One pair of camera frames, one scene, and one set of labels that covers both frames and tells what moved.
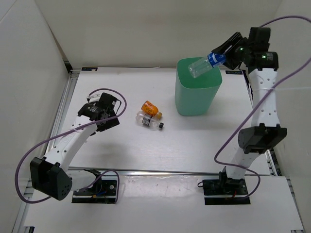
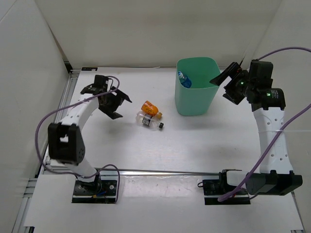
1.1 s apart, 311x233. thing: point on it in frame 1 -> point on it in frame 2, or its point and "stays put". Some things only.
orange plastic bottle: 149,108 stays put
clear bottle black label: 152,122 stays put
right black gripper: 235,38 -> 230,94
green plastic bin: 194,96 stays put
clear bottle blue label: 198,66 -> 184,80
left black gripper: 112,123 -> 118,99
